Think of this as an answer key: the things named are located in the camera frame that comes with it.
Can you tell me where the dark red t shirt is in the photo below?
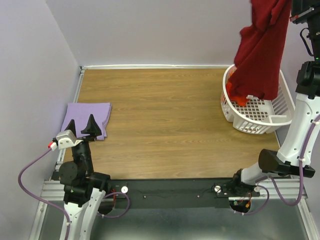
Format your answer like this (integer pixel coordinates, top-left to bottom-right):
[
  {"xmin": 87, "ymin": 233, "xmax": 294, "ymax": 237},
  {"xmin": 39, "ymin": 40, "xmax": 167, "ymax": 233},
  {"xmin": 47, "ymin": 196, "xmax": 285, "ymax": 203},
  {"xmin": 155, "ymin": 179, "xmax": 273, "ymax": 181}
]
[{"xmin": 229, "ymin": 0, "xmax": 292, "ymax": 101}]

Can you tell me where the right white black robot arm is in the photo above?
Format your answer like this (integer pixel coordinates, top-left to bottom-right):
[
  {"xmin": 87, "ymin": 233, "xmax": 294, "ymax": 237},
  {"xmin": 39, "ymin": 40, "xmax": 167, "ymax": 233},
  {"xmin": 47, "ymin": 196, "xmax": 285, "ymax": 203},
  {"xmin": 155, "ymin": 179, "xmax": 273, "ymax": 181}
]
[{"xmin": 228, "ymin": 0, "xmax": 320, "ymax": 201}]

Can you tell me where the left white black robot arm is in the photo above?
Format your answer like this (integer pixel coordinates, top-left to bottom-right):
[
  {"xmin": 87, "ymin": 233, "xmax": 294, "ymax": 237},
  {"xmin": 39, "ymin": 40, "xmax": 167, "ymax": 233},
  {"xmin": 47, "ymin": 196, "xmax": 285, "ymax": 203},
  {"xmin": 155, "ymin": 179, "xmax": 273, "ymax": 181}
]
[{"xmin": 56, "ymin": 114, "xmax": 111, "ymax": 240}]

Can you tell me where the folded purple t shirt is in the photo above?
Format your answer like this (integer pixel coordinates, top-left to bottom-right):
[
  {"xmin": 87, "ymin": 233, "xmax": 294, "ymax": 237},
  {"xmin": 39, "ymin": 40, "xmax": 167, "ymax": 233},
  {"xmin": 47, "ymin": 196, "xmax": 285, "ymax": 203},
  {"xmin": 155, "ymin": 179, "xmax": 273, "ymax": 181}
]
[{"xmin": 60, "ymin": 102, "xmax": 112, "ymax": 141}]

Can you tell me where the orange t shirt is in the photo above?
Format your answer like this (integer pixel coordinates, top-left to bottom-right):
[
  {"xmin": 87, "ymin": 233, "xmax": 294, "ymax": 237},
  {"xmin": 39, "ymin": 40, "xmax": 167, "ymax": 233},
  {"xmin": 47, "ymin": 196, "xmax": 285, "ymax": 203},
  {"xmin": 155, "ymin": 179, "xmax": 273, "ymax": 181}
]
[{"xmin": 225, "ymin": 66, "xmax": 249, "ymax": 107}]

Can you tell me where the white plastic laundry basket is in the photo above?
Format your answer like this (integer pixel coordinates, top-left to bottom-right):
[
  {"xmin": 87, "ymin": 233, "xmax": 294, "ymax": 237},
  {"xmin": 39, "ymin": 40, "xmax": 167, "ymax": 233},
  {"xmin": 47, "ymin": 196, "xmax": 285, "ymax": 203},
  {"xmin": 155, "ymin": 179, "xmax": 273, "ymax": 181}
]
[{"xmin": 220, "ymin": 64, "xmax": 295, "ymax": 135}]

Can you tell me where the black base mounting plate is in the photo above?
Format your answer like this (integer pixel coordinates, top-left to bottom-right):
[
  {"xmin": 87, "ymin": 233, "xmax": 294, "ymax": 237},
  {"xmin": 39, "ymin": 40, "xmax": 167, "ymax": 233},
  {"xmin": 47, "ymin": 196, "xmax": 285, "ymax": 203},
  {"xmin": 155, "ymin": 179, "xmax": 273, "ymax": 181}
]
[{"xmin": 109, "ymin": 177, "xmax": 260, "ymax": 209}]

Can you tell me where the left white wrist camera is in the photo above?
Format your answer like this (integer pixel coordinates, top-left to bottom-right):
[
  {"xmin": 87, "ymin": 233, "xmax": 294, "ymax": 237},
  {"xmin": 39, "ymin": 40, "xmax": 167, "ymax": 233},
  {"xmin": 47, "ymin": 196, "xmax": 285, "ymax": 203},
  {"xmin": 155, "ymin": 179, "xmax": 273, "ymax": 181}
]
[{"xmin": 48, "ymin": 130, "xmax": 83, "ymax": 151}]

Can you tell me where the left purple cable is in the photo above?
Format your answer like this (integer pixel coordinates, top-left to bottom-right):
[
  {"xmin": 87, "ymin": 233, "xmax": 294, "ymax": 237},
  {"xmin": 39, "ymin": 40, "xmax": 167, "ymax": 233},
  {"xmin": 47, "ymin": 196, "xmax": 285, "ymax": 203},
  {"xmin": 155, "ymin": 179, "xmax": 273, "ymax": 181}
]
[{"xmin": 18, "ymin": 147, "xmax": 72, "ymax": 240}]

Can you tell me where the aluminium frame rail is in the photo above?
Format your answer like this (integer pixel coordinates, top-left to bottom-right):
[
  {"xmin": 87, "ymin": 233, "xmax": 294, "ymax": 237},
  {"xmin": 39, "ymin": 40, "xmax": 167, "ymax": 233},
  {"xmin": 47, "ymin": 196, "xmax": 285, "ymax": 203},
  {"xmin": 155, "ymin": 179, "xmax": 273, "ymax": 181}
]
[{"xmin": 29, "ymin": 66, "xmax": 85, "ymax": 240}]

